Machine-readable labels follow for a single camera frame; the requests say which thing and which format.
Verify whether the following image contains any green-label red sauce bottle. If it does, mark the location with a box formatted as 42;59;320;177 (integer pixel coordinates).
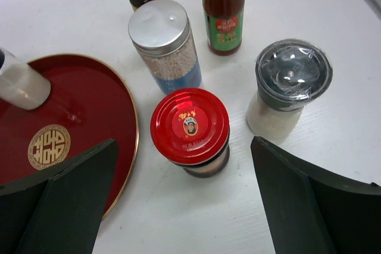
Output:
202;0;245;56

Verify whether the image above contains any red round lacquer tray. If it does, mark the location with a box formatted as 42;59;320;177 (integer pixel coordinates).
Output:
1;54;139;214

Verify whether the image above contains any black-top white salt grinder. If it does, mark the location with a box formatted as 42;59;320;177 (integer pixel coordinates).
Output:
1;48;51;110

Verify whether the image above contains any red-lid chili sauce jar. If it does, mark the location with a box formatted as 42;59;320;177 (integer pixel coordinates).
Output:
150;88;230;178

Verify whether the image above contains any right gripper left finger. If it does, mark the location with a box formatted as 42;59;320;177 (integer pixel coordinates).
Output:
1;139;119;253

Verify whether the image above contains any grey-top white salt grinder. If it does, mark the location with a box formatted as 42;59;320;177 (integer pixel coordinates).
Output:
246;39;333;140

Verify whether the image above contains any silver-lid blue-label jar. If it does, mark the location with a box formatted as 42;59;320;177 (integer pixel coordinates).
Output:
128;0;202;95

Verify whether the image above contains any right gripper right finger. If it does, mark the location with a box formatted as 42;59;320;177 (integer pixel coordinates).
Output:
251;136;380;253

